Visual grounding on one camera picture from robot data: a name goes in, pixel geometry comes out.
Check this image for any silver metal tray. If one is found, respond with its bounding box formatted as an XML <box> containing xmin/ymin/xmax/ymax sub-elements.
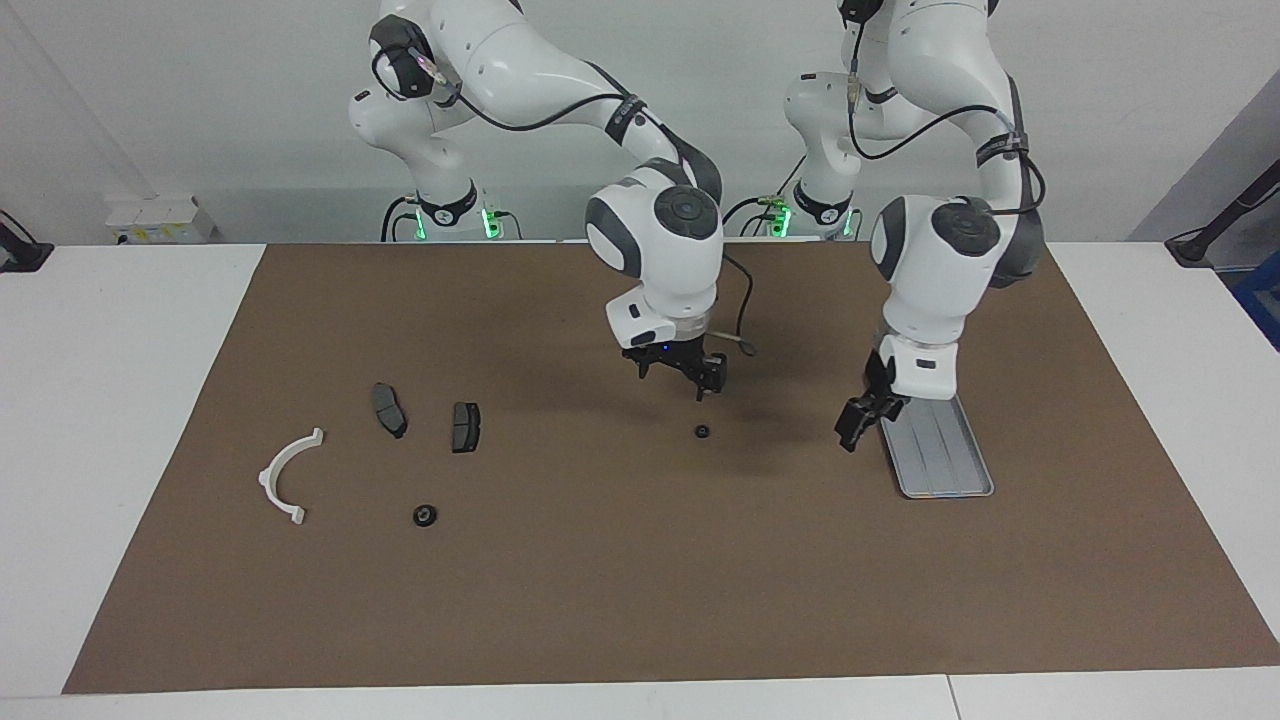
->
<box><xmin>878</xmin><ymin>395</ymin><xmax>996</xmax><ymax>500</ymax></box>

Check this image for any brown table mat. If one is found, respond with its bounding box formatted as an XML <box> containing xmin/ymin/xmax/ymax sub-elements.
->
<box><xmin>62</xmin><ymin>238</ymin><xmax>1280</xmax><ymax>695</ymax></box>

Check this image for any dark curved brake pad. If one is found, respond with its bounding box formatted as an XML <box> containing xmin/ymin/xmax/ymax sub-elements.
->
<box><xmin>370</xmin><ymin>382</ymin><xmax>409</xmax><ymax>440</ymax></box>

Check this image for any black angled stand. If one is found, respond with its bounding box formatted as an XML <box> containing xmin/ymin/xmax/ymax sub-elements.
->
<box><xmin>1165</xmin><ymin>158</ymin><xmax>1280</xmax><ymax>269</ymax></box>

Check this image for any blue crate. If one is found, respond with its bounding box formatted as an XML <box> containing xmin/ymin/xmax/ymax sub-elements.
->
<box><xmin>1232</xmin><ymin>250</ymin><xmax>1280</xmax><ymax>351</ymax></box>

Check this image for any white box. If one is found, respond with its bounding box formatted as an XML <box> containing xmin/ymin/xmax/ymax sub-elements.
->
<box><xmin>105</xmin><ymin>195</ymin><xmax>216</xmax><ymax>244</ymax></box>

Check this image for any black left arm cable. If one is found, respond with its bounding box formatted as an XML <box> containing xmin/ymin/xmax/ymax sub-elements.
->
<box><xmin>845</xmin><ymin>0</ymin><xmax>1048</xmax><ymax>216</ymax></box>

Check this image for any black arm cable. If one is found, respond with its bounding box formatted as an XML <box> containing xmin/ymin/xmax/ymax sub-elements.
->
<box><xmin>370</xmin><ymin>45</ymin><xmax>758</xmax><ymax>358</ymax></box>
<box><xmin>845</xmin><ymin>0</ymin><xmax>1048</xmax><ymax>216</ymax></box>

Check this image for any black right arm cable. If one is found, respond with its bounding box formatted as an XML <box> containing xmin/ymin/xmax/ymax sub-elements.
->
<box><xmin>370</xmin><ymin>45</ymin><xmax>758</xmax><ymax>358</ymax></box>

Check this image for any white curved plastic bracket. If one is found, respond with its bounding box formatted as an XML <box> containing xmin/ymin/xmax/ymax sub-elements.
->
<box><xmin>257</xmin><ymin>427</ymin><xmax>326</xmax><ymax>527</ymax></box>

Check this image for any black clamp mount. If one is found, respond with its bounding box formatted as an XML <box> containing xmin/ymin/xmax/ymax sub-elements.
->
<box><xmin>0</xmin><ymin>210</ymin><xmax>54</xmax><ymax>273</ymax></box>

